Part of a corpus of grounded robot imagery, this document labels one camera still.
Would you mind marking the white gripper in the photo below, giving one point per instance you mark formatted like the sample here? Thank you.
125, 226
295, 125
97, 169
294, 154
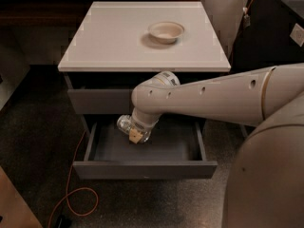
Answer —
142, 127

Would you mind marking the grey drawer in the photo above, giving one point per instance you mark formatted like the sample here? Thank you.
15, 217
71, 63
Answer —
175, 150
101, 101

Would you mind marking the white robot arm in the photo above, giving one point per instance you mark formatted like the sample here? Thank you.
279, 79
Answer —
265, 188

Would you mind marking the grey top drawer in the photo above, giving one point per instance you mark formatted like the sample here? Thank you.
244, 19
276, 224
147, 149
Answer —
101, 101

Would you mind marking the white cabinet countertop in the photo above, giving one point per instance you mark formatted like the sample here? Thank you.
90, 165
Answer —
114, 37

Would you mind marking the white paper bowl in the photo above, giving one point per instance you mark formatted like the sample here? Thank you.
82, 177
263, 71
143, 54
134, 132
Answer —
166, 32

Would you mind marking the brown wooden board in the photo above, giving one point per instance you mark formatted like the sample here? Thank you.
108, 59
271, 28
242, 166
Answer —
14, 211

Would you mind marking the black cable plug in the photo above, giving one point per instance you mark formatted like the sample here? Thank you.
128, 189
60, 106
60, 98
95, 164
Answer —
62, 222

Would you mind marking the white wall socket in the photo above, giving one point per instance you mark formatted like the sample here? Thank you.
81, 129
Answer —
297, 34

